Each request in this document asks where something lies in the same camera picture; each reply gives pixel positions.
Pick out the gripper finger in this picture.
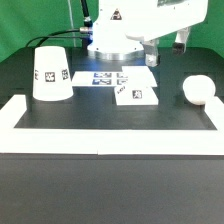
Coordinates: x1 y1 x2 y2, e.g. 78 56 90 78
172 27 190 55
143 39 159 67

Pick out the white lamp base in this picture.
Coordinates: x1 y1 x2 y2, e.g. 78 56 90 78
114 66 159 106

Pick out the white lamp bulb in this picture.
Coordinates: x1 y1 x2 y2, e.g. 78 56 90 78
183 75 216 105

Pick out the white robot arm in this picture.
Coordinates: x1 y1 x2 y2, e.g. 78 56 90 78
87 0 208 67

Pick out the white lamp shade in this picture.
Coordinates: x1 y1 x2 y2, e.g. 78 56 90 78
33 46 73 101

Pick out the white marker sheet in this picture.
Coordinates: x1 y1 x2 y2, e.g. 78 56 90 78
71 70 158 88

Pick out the black cable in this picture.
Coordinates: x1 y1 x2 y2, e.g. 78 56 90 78
25 0 94 48

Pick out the grey thin cable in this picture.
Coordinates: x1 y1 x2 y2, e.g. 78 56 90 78
67 0 78 48

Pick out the white U-shaped frame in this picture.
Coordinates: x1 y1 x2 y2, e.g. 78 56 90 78
0 95 224 156

